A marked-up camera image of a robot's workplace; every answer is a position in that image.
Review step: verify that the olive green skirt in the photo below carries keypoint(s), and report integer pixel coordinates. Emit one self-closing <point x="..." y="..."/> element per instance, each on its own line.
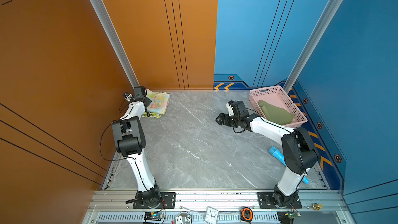
<point x="275" y="114"/>

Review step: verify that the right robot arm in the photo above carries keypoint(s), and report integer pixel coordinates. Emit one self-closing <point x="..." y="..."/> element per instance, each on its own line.
<point x="299" y="151"/>

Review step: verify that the brass round knob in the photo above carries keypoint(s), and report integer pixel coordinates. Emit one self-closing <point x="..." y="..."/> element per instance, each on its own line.
<point x="317" y="206"/>

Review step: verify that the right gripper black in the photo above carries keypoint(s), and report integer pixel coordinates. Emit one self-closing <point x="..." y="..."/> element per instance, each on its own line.
<point x="225" y="122"/>

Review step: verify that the pink plastic basket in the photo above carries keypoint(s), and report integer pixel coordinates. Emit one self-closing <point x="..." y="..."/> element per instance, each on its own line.
<point x="276" y="96"/>

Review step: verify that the pastel floral skirt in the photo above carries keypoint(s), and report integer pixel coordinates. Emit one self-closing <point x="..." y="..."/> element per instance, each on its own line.
<point x="159" y="102"/>

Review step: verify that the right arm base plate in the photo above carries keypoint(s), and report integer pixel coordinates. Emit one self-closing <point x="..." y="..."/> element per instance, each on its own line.
<point x="278" y="200"/>

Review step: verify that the orange black tape measure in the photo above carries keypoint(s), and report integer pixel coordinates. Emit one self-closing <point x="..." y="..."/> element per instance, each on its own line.
<point x="246" y="215"/>

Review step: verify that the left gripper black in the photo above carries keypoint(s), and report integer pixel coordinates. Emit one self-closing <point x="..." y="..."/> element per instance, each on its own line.
<point x="147" y="100"/>

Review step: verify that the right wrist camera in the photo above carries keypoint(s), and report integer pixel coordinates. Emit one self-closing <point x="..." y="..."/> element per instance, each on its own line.
<point x="230" y="108"/>

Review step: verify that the green circuit board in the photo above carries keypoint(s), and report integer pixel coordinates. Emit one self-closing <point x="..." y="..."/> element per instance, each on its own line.
<point x="153" y="218"/>

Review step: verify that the white square clock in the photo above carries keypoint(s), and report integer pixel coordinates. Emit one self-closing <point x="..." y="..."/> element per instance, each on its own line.
<point x="211" y="215"/>

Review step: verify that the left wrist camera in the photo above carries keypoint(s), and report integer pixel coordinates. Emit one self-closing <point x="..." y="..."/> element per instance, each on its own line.
<point x="128" y="96"/>

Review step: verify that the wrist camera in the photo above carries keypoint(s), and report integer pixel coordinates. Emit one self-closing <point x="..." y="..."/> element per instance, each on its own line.
<point x="230" y="108"/>
<point x="128" y="96"/>

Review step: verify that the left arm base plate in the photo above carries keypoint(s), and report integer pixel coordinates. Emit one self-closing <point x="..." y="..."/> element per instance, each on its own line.
<point x="166" y="200"/>

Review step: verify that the white power plug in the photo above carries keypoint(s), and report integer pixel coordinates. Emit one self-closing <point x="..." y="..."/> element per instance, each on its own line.
<point x="183" y="218"/>

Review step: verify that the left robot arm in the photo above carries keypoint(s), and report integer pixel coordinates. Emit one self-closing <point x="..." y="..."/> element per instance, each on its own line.
<point x="130" y="142"/>

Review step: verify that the light blue plastic tube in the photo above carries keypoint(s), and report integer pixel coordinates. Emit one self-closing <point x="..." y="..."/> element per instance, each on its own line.
<point x="279" y="156"/>

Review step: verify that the lemon print skirt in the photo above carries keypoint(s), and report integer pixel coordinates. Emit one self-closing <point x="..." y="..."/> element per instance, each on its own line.
<point x="151" y="115"/>

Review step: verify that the black board with wires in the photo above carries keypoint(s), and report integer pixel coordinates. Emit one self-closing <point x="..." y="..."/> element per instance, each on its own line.
<point x="288" y="217"/>

